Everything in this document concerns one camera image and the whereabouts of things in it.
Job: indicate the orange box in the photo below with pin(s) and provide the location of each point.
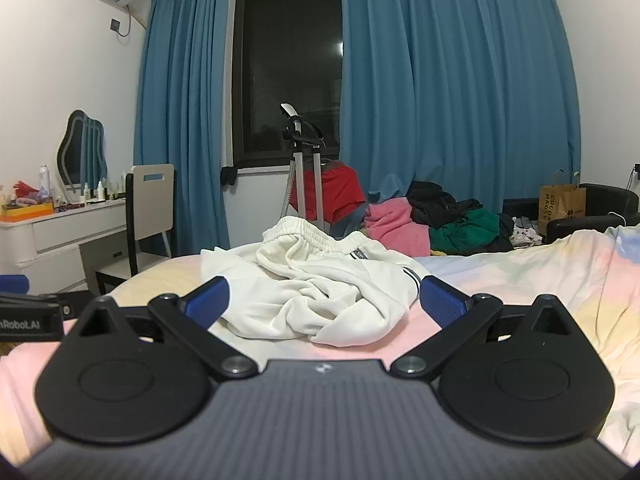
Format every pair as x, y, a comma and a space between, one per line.
27, 211

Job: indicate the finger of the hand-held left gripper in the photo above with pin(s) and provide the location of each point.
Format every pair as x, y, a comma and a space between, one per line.
12, 284

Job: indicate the red shorts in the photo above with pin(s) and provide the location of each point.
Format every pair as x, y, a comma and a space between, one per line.
340, 190

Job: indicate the black garment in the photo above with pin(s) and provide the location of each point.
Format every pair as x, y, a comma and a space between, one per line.
435, 205

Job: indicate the green garment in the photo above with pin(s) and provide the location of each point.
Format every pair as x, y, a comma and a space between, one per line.
475, 230

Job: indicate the small cosmetic bottle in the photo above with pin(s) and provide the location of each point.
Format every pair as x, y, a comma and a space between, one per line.
100, 190
86, 191

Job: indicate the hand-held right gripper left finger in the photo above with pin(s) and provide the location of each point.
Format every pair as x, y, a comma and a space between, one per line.
207, 301

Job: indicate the dark wall socket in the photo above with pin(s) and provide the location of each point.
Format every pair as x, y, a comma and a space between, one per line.
115, 24

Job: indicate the wavy vanity mirror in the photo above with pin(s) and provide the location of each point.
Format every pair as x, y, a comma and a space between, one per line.
80, 150

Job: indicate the white patterned cloth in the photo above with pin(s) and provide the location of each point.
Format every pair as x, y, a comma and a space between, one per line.
527, 230

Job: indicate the white vanity desk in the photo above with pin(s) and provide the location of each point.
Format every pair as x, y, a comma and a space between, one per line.
60, 230

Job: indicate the brown paper bag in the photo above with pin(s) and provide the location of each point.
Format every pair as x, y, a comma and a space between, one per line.
560, 205

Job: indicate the white pants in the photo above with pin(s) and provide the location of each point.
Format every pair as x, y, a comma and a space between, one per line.
300, 285

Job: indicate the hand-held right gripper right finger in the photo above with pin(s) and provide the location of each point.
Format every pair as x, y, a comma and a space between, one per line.
442, 302

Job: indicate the black armchair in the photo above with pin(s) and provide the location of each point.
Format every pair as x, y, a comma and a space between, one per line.
600, 205

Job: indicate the dark window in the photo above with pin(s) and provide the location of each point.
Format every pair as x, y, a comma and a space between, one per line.
285, 60

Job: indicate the beige chair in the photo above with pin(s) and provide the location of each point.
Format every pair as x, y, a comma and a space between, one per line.
150, 205

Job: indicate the pastel bed sheet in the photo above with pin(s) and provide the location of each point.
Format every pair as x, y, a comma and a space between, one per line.
550, 285

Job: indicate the pink garment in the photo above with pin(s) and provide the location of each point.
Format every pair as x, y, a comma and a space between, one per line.
395, 225

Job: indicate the white spray bottle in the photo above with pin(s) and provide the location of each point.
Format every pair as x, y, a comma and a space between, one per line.
45, 182

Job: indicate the metal garment steamer stand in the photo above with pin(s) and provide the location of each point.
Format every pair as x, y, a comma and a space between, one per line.
302, 160

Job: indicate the red packet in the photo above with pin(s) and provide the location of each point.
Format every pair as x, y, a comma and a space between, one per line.
25, 188

